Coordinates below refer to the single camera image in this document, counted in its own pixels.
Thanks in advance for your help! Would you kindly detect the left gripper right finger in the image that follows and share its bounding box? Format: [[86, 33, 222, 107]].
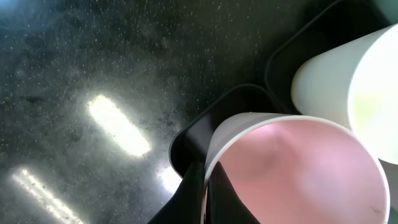
[[206, 161, 261, 224]]

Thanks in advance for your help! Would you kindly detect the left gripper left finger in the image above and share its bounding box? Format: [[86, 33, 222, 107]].
[[147, 159, 206, 224]]

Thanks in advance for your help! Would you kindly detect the green cup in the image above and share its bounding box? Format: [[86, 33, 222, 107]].
[[371, 0, 398, 24]]

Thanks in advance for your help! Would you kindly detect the pink cup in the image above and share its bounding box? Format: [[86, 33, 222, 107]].
[[201, 111, 391, 224]]

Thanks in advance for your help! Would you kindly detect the black tray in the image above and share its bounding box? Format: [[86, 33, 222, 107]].
[[169, 0, 398, 179]]

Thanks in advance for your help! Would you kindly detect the cream cup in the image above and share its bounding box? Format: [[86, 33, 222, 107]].
[[290, 23, 398, 166]]

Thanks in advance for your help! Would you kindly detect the grey cup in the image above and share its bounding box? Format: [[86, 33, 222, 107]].
[[378, 159, 398, 214]]

